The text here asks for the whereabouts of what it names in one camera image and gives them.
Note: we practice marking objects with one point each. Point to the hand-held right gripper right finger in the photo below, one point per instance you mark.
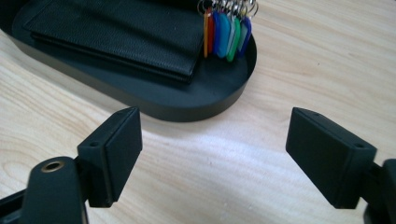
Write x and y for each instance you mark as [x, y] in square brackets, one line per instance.
[327, 158]

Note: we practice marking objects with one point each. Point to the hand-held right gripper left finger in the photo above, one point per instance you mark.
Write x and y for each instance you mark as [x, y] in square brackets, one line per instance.
[115, 155]

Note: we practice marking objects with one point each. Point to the black oval tray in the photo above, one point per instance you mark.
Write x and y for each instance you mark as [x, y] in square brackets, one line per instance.
[186, 102]

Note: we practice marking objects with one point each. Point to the black leather wallet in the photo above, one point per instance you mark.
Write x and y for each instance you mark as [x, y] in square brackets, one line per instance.
[124, 34]

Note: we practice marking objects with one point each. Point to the bunch of coloured key tags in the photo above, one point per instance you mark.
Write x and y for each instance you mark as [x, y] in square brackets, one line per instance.
[222, 34]

